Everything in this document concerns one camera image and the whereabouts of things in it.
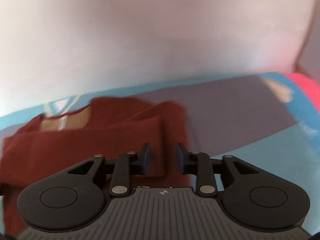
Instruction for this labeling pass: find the pink pillow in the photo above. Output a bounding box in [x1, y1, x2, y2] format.
[285, 64, 320, 112]

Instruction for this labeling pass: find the blue and purple bedsheet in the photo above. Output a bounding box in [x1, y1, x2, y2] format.
[0, 71, 320, 238]

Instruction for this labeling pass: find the dark red knit sweater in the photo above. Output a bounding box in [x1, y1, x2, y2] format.
[1, 97, 189, 235]

